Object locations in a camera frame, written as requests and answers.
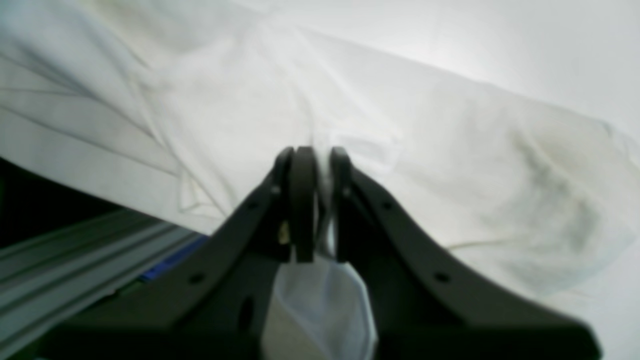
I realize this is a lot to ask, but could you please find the white printed T-shirt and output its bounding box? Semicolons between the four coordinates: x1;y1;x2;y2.
1;0;639;360

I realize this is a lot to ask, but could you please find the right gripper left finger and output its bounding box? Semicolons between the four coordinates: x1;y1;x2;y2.
39;146;316;360

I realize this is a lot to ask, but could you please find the aluminium frame stand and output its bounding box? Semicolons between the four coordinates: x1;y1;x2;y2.
0;210;201;360

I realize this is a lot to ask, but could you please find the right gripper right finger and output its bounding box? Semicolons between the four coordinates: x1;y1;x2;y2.
330;147;602;360

